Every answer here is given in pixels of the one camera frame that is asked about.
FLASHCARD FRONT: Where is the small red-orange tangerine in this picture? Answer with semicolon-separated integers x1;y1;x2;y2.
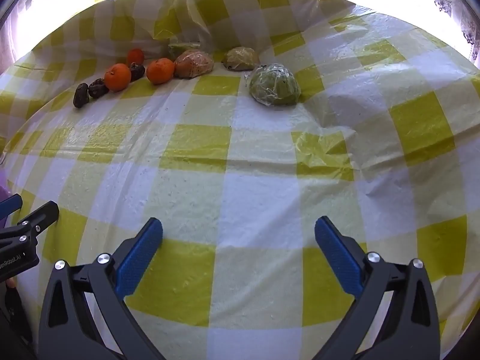
126;48;145;66

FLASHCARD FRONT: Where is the orange-brown fruit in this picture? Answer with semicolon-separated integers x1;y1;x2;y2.
174;49;214;79

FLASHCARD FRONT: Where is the yellow-green fruit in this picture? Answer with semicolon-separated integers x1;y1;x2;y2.
222;46;260;72

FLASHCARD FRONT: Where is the orange tangerine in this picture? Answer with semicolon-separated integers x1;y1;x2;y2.
103;63;131;92
145;58;175;86

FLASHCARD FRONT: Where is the floral sheer curtain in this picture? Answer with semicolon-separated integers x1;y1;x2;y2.
404;0;480;68

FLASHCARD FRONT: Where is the yellow white checkered tablecloth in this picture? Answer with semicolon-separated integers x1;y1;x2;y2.
1;0;479;359

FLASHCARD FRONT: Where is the cut green fruit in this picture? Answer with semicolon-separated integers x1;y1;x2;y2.
168;42;201;61

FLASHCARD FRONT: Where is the dark brown mangosteen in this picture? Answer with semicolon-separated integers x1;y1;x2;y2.
88;78;109;99
129;63;146;82
72;83;89;109

